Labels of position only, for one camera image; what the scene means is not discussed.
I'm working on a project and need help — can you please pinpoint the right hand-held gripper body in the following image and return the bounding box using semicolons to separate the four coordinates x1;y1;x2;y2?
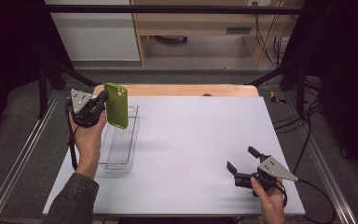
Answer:
233;155;300;198

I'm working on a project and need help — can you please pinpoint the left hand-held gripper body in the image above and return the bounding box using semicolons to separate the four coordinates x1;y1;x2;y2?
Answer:
65;89;103;129

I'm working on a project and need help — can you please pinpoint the green phone case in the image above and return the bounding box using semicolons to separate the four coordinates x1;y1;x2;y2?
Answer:
103;82;130;130

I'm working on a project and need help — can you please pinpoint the clear plastic tray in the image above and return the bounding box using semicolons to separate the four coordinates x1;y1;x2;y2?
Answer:
98;104;142;175

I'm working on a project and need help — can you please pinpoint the person's left hand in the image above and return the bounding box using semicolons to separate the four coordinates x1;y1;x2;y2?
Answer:
69;110;108;157

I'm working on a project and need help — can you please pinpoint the person's right hand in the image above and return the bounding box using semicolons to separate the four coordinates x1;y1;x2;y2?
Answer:
250;176;288;224

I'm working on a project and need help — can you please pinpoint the white table mat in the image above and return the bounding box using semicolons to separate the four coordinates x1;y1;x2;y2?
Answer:
42;95;306;217

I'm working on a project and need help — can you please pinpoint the black metal stand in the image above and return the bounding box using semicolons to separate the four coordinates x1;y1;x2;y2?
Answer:
245;59;309;120
37;58;102;119

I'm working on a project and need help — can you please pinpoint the yellow black tape strip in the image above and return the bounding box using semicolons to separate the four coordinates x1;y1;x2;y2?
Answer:
269;91;288;105

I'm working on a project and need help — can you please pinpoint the white cabinet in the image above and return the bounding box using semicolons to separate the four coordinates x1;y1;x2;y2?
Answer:
44;0;141;62

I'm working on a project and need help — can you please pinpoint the black curtain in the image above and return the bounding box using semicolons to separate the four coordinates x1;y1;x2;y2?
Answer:
282;0;358;188
0;0;73;150

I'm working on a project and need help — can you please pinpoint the black metal crossbar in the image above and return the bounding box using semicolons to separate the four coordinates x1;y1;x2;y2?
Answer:
43;4;306;15

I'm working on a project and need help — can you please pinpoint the wooden desk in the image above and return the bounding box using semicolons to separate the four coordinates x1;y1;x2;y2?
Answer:
130;0;299;67

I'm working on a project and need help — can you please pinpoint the black floor cable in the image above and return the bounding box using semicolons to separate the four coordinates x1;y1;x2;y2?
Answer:
273;99;324;125
293;105;324;175

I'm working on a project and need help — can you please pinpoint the aluminium rail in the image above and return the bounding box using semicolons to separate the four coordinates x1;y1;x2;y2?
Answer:
0;91;62;224
283;92;358;224

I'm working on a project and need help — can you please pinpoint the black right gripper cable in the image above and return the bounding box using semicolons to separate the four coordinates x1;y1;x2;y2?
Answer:
278;176;337;224

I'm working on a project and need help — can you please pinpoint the black cable behind desk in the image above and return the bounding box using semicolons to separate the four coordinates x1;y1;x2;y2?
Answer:
254;3;278;65

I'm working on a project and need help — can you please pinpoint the yellow cable behind desk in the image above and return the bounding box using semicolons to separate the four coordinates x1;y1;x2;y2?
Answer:
255;13;282;67

